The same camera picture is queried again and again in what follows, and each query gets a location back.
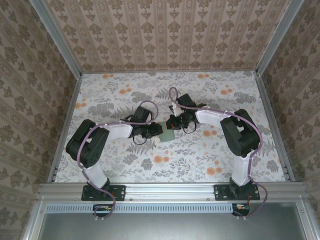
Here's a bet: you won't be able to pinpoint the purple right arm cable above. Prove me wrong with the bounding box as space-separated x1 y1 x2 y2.
168 86 269 221

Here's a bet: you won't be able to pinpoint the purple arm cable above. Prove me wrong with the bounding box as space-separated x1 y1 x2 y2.
76 100 160 221
168 86 269 221

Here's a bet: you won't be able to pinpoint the green leather card holder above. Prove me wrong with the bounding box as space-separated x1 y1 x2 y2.
158 121 176 143

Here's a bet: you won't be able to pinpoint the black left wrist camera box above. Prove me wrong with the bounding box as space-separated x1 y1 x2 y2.
132 106 153 123

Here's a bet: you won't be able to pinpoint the thin black right camera cable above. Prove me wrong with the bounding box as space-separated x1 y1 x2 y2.
183 121 198 134

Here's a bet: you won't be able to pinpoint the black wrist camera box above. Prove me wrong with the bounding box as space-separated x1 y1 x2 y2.
176 93 197 110
132 106 153 123

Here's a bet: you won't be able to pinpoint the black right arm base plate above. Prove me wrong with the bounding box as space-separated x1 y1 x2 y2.
213 184 261 202

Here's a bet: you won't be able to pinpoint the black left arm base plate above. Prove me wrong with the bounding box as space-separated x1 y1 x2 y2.
81 184 126 202

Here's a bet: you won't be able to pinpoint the thin black left camera cable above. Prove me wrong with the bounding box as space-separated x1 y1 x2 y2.
131 134 152 146

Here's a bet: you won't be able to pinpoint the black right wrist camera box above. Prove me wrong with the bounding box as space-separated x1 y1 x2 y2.
176 93 197 110

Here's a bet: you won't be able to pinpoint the grey sheet metal panel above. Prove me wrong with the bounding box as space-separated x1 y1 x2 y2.
37 212 308 240

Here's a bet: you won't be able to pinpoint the thin aluminium frame rail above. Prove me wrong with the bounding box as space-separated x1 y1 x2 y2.
80 70 260 75

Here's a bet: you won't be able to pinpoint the aluminium frame post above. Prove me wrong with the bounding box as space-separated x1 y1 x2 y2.
31 0 83 77
256 0 305 76

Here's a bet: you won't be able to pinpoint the thin black camera cable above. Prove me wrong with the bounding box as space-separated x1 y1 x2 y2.
131 134 152 146
183 121 198 134

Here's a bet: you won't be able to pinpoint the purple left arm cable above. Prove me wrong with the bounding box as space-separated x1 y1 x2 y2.
76 100 160 221

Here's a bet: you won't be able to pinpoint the grey slotted cable duct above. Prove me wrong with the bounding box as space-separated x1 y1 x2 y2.
46 202 253 214

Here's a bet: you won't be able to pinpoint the wide aluminium extrusion beam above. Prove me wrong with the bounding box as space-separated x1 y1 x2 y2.
37 182 308 202

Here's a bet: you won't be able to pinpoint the white right camera mount bracket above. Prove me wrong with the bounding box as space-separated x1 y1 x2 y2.
168 103 182 116

